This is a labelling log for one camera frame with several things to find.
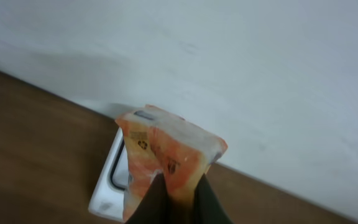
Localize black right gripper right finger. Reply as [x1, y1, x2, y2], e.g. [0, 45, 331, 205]
[194, 174, 233, 224]

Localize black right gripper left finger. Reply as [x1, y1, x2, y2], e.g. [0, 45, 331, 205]
[125, 174, 168, 224]

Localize orange tissue pack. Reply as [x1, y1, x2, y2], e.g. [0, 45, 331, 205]
[116, 105, 227, 221]

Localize white barcode scanner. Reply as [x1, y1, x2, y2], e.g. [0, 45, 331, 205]
[88, 129, 129, 223]

